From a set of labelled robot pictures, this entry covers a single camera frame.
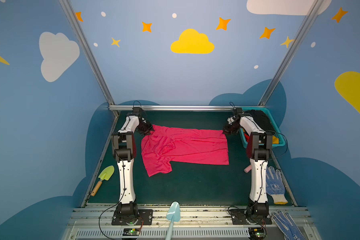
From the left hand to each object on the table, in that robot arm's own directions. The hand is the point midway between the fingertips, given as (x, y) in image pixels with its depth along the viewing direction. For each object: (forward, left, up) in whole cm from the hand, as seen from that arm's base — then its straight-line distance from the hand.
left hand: (154, 129), depth 108 cm
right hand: (+1, -52, -1) cm, 52 cm away
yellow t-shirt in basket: (-12, -81, +5) cm, 82 cm away
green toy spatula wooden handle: (-33, +25, -3) cm, 42 cm away
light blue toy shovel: (-53, -16, -3) cm, 56 cm away
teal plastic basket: (-3, -84, +7) cm, 85 cm away
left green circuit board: (-61, +4, -3) cm, 61 cm away
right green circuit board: (-60, -57, -4) cm, 83 cm away
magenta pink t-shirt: (-13, -8, -2) cm, 15 cm away
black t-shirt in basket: (+4, -78, +8) cm, 78 cm away
